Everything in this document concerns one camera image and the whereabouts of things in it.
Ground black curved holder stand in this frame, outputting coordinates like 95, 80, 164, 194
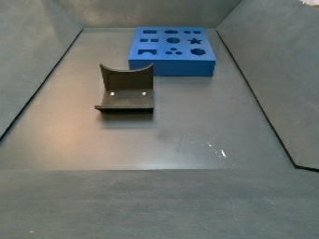
95, 64, 155, 112

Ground blue shape sorter block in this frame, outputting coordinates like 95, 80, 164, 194
128, 26, 216, 77

